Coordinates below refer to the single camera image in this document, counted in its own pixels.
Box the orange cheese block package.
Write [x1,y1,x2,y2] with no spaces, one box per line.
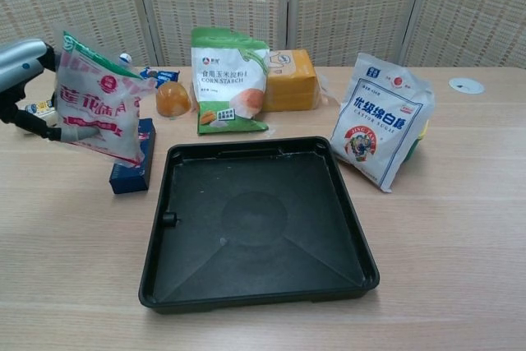
[261,48,341,113]

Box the pink white snack bag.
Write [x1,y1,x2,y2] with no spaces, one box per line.
[53,30,158,169]

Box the dark blue carton box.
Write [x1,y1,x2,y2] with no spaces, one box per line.
[108,117,158,196]

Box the white castor sugar bag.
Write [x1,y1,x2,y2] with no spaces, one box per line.
[329,52,436,194]

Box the orange jelly cup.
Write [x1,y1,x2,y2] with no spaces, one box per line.
[155,82,191,118]

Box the woven folding screen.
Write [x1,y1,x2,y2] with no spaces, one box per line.
[0,0,526,69]

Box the green white corn starch bag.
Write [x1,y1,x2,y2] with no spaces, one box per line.
[190,26,271,136]

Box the black square plastic tray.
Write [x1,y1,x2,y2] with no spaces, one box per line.
[137,135,381,315]

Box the yellow green sponge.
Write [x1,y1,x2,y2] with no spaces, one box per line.
[404,118,431,164]

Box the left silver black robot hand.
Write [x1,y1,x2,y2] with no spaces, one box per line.
[0,38,102,145]

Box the cream mayonnaise squeeze bottle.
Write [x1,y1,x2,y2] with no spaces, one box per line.
[23,99,59,127]

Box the blue cookie packet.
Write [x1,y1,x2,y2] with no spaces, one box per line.
[139,66,182,83]

